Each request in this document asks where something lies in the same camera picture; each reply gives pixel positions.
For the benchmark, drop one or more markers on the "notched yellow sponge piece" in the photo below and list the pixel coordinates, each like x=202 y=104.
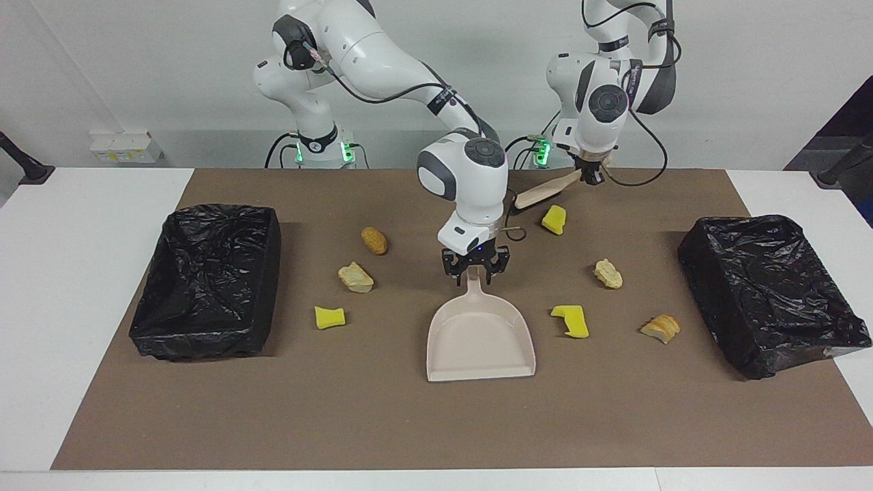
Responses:
x=573 y=324

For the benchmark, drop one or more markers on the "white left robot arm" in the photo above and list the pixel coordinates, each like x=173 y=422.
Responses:
x=600 y=75

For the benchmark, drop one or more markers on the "pale torn bread chunk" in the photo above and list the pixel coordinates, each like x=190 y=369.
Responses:
x=355 y=277

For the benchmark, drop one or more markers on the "yellow sponge with green backing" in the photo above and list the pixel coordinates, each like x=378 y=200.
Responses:
x=554 y=219

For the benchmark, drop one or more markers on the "white wall socket box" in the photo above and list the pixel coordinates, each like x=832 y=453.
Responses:
x=126 y=150

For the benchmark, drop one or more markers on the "beige plastic dustpan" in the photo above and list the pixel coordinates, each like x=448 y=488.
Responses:
x=477 y=334

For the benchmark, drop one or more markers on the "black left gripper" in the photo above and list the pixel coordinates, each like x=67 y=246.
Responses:
x=590 y=164

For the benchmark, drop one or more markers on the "bin with black plastic bag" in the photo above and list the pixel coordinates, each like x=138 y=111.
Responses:
x=764 y=293
x=204 y=286

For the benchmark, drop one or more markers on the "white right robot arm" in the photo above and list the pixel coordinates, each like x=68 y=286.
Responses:
x=464 y=177

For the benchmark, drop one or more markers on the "pale ridged bread piece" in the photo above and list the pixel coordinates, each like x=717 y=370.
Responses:
x=608 y=274

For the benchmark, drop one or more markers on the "black stand foot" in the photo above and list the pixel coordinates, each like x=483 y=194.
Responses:
x=27 y=167
x=835 y=174

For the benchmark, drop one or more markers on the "striped croissant-like bread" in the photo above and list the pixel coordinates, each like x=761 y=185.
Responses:
x=660 y=329

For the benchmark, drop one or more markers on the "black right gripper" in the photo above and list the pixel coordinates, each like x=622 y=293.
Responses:
x=475 y=258

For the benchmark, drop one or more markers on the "brown peanut-shaped bread roll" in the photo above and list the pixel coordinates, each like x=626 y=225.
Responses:
x=374 y=241

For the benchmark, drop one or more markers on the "beige hand brush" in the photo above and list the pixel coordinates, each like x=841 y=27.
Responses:
x=545 y=191

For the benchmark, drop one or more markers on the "brown table mat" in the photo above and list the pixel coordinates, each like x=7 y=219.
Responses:
x=409 y=423

